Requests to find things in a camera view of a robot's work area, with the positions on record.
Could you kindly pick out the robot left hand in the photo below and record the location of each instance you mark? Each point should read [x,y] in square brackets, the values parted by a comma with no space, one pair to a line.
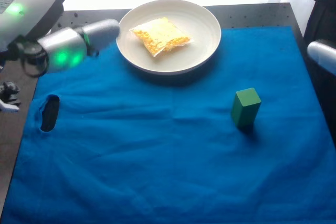
[9,103]

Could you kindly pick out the yellow object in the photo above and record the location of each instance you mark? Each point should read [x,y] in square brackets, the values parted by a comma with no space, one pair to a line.
[160,35]

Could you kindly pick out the green rectangular block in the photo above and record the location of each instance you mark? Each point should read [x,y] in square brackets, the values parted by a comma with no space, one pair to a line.
[245,108]

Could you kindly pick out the white round plate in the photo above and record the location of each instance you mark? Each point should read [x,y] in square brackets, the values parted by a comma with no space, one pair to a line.
[199,37]

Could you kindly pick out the blue cloth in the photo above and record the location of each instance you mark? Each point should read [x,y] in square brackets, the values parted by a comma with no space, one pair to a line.
[147,155]

